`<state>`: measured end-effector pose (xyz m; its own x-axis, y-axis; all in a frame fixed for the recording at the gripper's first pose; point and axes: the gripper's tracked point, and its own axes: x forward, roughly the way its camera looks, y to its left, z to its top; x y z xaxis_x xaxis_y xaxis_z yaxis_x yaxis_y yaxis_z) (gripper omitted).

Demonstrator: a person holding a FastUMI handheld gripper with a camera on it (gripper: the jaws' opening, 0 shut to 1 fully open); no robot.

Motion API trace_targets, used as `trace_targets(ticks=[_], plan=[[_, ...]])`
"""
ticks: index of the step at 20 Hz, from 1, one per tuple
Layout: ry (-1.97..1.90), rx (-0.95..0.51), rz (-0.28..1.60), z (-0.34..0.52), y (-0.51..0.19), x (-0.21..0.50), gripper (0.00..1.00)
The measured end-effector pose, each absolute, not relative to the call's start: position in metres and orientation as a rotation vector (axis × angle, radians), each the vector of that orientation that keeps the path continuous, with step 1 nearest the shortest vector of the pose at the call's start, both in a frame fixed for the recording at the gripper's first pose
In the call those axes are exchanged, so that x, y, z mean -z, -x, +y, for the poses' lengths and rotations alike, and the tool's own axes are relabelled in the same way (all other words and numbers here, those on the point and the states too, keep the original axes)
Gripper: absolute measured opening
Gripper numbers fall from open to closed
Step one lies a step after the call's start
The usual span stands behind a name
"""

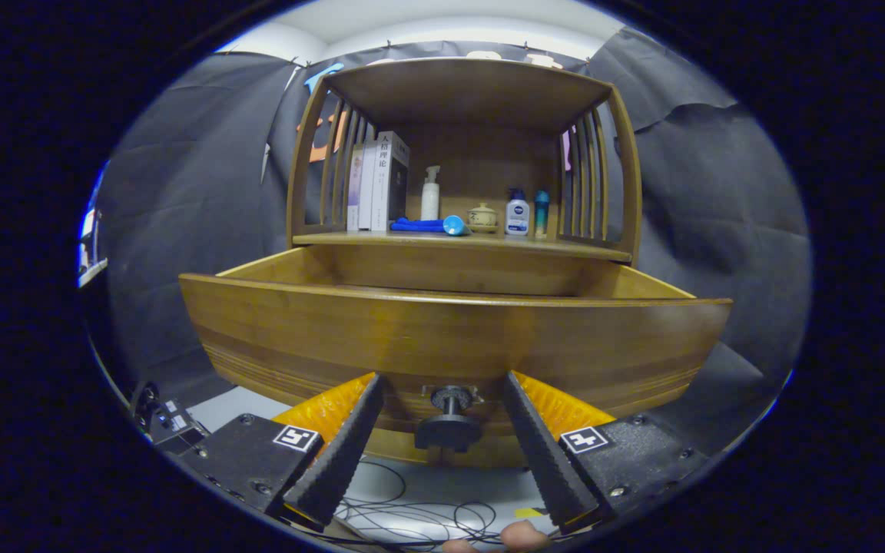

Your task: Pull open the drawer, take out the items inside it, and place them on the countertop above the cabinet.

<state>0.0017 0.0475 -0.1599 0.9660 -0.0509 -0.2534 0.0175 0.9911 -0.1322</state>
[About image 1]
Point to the thin white book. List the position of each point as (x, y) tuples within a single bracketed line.
[(366, 192)]

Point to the brown wooden drawer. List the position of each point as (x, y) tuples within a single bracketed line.
[(450, 330)]

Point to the wooden countertop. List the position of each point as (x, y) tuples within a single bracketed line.
[(535, 242)]

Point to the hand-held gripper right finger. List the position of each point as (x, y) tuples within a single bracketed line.
[(546, 453)]

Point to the black round drawer knob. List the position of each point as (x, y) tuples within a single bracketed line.
[(449, 430)]

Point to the white book with dark cover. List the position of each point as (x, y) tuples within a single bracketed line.
[(381, 192)]

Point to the blue cloth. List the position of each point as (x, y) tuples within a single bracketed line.
[(415, 225)]

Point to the teal bottle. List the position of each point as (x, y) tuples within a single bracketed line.
[(541, 211)]

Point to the brown wooden cabinet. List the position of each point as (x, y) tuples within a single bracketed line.
[(481, 153)]

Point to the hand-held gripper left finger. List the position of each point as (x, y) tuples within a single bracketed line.
[(346, 453)]

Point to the thin pale purple book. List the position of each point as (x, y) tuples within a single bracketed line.
[(353, 196)]

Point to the white lotion bottle blue cap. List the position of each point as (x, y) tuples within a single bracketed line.
[(517, 217)]

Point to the white and blue cream tube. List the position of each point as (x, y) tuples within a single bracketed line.
[(454, 226)]

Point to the yellow tape piece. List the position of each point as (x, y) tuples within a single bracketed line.
[(528, 512)]

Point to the white pump bottle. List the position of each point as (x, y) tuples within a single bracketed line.
[(430, 203)]

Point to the beige lidded ceramic teacup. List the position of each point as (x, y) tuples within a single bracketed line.
[(482, 217)]

